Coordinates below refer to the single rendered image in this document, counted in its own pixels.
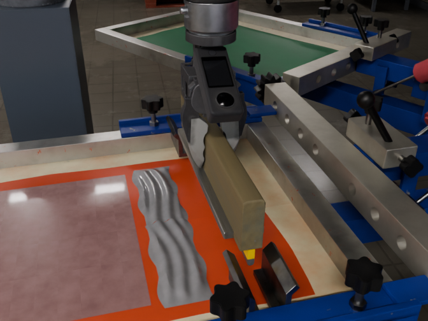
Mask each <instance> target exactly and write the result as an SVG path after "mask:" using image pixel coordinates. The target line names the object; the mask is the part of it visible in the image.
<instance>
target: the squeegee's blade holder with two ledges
mask: <svg viewBox="0 0 428 321"><path fill-rule="evenodd" d="M178 135H179V137H180V140H181V142H182V145H183V147H184V149H185V151H186V153H187V156H188V158H189V161H190V163H191V165H192V167H193V170H194V172H195V174H196V176H197V179H198V181H199V183H200V186H201V188H202V190H203V192H204V195H205V197H206V199H207V202H208V204H209V206H210V208H211V211H212V213H213V216H214V217H215V220H216V222H217V224H218V227H219V229H220V232H221V233H222V236H223V238H224V239H229V238H233V237H234V231H233V229H232V227H231V225H230V223H229V221H228V219H227V217H226V215H225V213H224V210H223V208H222V206H221V204H220V202H219V200H218V197H217V195H216V193H215V191H214V190H213V187H212V185H211V183H210V181H209V179H208V177H207V175H206V172H205V170H204V168H203V167H202V168H199V167H198V165H197V164H196V163H195V162H194V160H193V158H192V155H191V153H190V150H189V146H188V143H187V138H186V135H185V132H184V130H183V128H178Z"/></svg>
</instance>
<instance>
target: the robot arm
mask: <svg viewBox="0 0 428 321"><path fill-rule="evenodd" d="M63 1H64V0H0V6H5V7H10V8H33V7H40V6H48V5H53V4H57V3H61V2H63ZM183 2H184V3H185V6H181V7H180V13H181V14H184V26H185V28H186V30H185V39H186V41H187V42H189V43H191V44H193V57H192V60H191V62H184V63H180V66H181V86H182V96H183V98H184V104H183V106H182V107H181V111H180V118H181V123H182V126H183V130H184V132H185V135H186V138H187V143H188V146H189V150H190V153H191V155H192V158H193V160H194V162H195V163H196V164H197V165H198V167H199V168H202V167H203V164H204V161H205V158H204V156H203V151H204V149H205V145H204V142H203V140H204V136H205V134H206V133H207V132H208V124H207V123H206V121H205V119H203V118H202V117H200V116H199V113H202V115H203V117H207V119H208V122H209V123H211V124H214V123H220V127H221V128H222V130H223V132H224V136H225V138H226V139H227V141H228V142H229V144H230V146H231V147H232V149H233V150H234V152H235V150H236V147H237V145H238V143H239V139H240V136H241V135H242V132H243V128H244V126H245V122H246V116H247V108H246V103H245V99H244V96H245V94H244V93H243V91H239V90H238V87H240V86H241V84H240V82H239V81H237V80H236V72H235V71H234V70H233V69H232V67H231V63H230V60H229V56H228V53H227V49H226V47H224V45H228V44H231V43H234V42H235V41H236V28H237V27H238V17H239V0H183Z"/></svg>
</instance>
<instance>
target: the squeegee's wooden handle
mask: <svg viewBox="0 0 428 321"><path fill-rule="evenodd" d="M199 116H200V117H202V118H203V119H205V121H206V123H207V124H208V132H207V133H206V134H205V136H204V140H203V142H204V145H205V149H204V151H203V156H204V158H205V161H204V164H203V168H204V170H205V172H206V175H207V177H208V179H209V181H210V183H211V185H212V187H213V190H214V191H215V193H216V195H217V197H218V200H219V202H220V204H221V206H222V208H223V210H224V213H225V215H226V217H227V219H228V221H229V223H230V225H231V227H232V229H233V231H234V237H233V238H234V240H235V242H236V244H237V246H238V248H239V250H240V251H244V250H252V249H256V248H262V241H263V232H264V217H265V208H266V202H265V200H264V199H263V197H262V196H261V194H260V192H259V191H258V190H257V187H256V186H255V184H254V183H253V181H252V179H251V178H250V177H249V175H248V173H247V171H246V170H245V168H244V167H243V165H242V163H241V162H240V160H239V159H238V157H237V155H236V154H235V152H234V150H233V149H232V147H231V146H230V144H229V142H228V141H227V139H226V138H225V136H224V134H223V133H222V131H221V130H220V128H219V126H218V125H217V123H214V124H211V123H209V122H208V119H207V117H203V115H202V113H199Z"/></svg>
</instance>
